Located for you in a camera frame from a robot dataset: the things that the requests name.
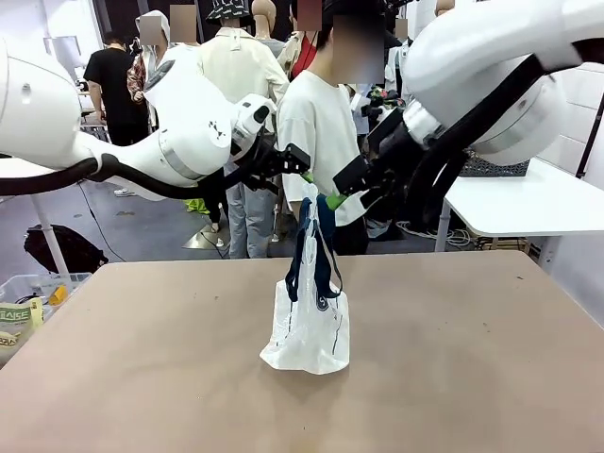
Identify person in red top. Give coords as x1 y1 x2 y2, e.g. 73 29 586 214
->
277 0 327 80

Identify mannequin in white t-shirt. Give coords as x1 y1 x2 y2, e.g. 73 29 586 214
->
167 4 205 58

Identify clear plastic bin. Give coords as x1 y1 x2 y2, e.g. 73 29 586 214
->
0 271 93 370

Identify white floor cables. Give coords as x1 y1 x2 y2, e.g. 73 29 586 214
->
394 220 474 247

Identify white shopping bag navy handles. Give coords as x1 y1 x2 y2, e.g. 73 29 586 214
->
259 183 351 377

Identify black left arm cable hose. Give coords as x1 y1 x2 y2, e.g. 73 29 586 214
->
0 154 265 203

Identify person in white t-shirt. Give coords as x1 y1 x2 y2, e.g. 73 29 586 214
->
276 0 386 259

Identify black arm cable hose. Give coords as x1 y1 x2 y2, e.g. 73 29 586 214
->
0 154 265 203
406 54 542 230

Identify bare mannequin in grey shirt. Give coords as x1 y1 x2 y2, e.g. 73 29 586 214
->
251 0 287 58

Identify black backpack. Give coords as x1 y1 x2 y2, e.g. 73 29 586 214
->
24 224 109 276

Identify dark grey plastic basket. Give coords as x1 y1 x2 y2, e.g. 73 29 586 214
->
458 149 532 179

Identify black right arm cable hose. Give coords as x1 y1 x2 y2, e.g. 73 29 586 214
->
406 54 542 230

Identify mannequin in white hood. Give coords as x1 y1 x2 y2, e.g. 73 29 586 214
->
126 10 172 133

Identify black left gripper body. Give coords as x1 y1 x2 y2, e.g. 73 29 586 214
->
235 135 286 186

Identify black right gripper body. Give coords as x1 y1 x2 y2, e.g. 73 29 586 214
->
366 109 420 191

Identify yellow green printed package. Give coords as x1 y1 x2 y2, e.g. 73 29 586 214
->
0 296 45 351

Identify person in black t-shirt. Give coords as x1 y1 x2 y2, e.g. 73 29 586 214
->
83 31 151 147

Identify large white table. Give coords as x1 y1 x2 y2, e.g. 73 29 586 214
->
433 158 604 254

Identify metal mannequin base plate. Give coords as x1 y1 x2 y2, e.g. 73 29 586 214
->
181 229 228 251

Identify white table with round leg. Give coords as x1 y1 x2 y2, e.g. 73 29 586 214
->
0 158 84 276

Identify mannequin in cream jacket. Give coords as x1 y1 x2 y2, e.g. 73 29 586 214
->
196 0 290 260

